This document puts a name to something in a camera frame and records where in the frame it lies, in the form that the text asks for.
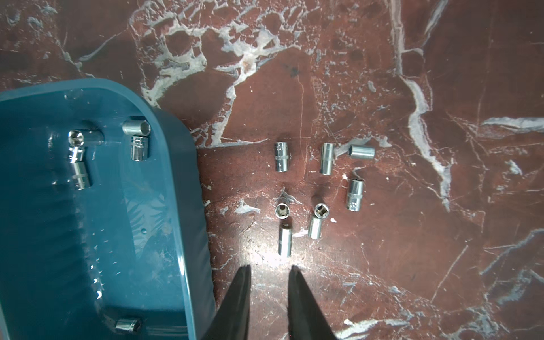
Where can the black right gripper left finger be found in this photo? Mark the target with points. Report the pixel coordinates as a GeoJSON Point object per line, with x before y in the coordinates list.
{"type": "Point", "coordinates": [232, 318]}

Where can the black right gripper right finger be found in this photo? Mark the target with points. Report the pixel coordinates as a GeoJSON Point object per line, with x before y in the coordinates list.
{"type": "Point", "coordinates": [305, 319]}

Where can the teal plastic storage box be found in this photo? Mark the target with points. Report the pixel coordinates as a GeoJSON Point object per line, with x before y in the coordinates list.
{"type": "Point", "coordinates": [132, 245]}

